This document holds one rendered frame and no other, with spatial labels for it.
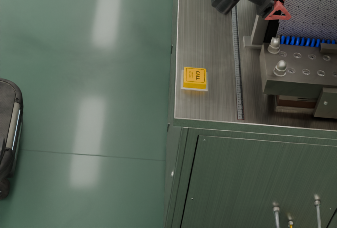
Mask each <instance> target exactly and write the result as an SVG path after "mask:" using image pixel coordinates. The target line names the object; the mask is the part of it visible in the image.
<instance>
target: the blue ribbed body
mask: <svg viewBox="0 0 337 228"><path fill-rule="evenodd" d="M280 43H281V44H287V45H299V46H310V47H319V46H320V43H326V42H325V39H323V40H322V42H320V39H317V42H316V41H315V38H313V39H312V41H310V38H307V41H305V37H303V38H302V40H301V41H300V37H297V39H296V40H295V37H294V36H293V37H292V39H291V40H290V36H287V38H286V39H285V36H282V37H281V39H280ZM327 43H328V44H336V43H335V40H333V41H332V43H330V40H329V39H328V40H327Z"/></svg>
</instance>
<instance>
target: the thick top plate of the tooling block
mask: <svg viewBox="0 0 337 228"><path fill-rule="evenodd" d="M269 44H270V43H263V45H262V48H261V52H260V56H259V58H260V69H261V79H262V89H263V94H271V95H283V96H295V97H307V98H319V96H320V93H321V91H322V88H323V87H328V88H337V54H333V53H322V52H320V50H319V47H310V46H299V45H287V44H280V51H279V53H278V54H272V53H270V52H269V51H268V47H269ZM281 60H284V61H285V62H286V64H287V66H286V67H287V69H286V75H285V76H283V77H278V76H276V75H275V74H274V72H273V71H274V69H275V67H276V65H277V64H278V62H279V61H281Z"/></svg>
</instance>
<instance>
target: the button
mask: <svg viewBox="0 0 337 228"><path fill-rule="evenodd" d="M183 87H185V88H197V89H205V88H206V69H204V68H192V67H184V71H183Z"/></svg>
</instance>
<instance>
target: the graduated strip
mask: <svg viewBox="0 0 337 228"><path fill-rule="evenodd" d="M231 18H232V35H233V53H234V70H235V88H236V105H237V120H245V118H244V103H243V88H242V73H241V58H240V43H239V29H238V14H237V4H236V5H235V6H234V7H233V8H232V9H231Z"/></svg>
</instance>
